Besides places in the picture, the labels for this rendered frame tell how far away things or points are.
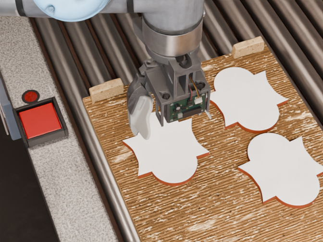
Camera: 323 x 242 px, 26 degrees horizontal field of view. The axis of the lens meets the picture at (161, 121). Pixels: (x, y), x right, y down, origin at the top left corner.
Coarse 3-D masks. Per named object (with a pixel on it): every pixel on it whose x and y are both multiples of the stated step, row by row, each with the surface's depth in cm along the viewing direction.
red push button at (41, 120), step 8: (48, 104) 120; (24, 112) 119; (32, 112) 119; (40, 112) 119; (48, 112) 119; (24, 120) 118; (32, 120) 118; (40, 120) 118; (48, 120) 118; (56, 120) 118; (24, 128) 117; (32, 128) 117; (40, 128) 117; (48, 128) 117; (56, 128) 117; (32, 136) 116
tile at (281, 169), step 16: (256, 144) 113; (272, 144) 113; (288, 144) 113; (256, 160) 111; (272, 160) 111; (288, 160) 111; (304, 160) 111; (256, 176) 110; (272, 176) 110; (288, 176) 110; (304, 176) 110; (272, 192) 108; (288, 192) 108; (304, 192) 108
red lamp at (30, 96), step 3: (27, 93) 123; (30, 93) 123; (33, 93) 123; (27, 96) 123; (30, 96) 123; (33, 96) 123; (36, 96) 123; (27, 99) 122; (30, 99) 122; (33, 99) 122
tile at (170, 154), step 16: (160, 112) 117; (160, 128) 115; (176, 128) 115; (128, 144) 113; (144, 144) 113; (160, 144) 113; (176, 144) 113; (192, 144) 113; (144, 160) 111; (160, 160) 111; (176, 160) 111; (192, 160) 111; (144, 176) 111; (160, 176) 110; (176, 176) 110; (192, 176) 110
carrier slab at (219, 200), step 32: (224, 64) 124; (256, 64) 124; (288, 96) 120; (96, 128) 116; (128, 128) 116; (192, 128) 116; (224, 128) 116; (288, 128) 116; (320, 128) 116; (128, 160) 113; (224, 160) 113; (320, 160) 113; (128, 192) 109; (160, 192) 109; (192, 192) 109; (224, 192) 109; (256, 192) 109; (320, 192) 109; (160, 224) 106; (192, 224) 106; (224, 224) 106; (256, 224) 106; (288, 224) 106; (320, 224) 106
